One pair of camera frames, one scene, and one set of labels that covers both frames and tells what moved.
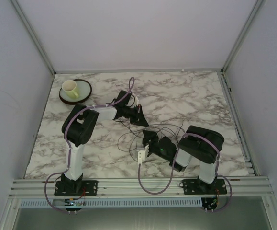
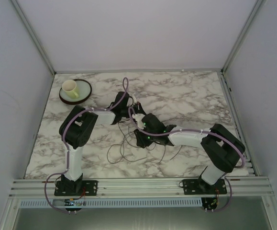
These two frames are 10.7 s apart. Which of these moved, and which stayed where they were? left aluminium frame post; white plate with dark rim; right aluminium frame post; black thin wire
Moved: black thin wire
Stayed: white plate with dark rim; right aluminium frame post; left aluminium frame post
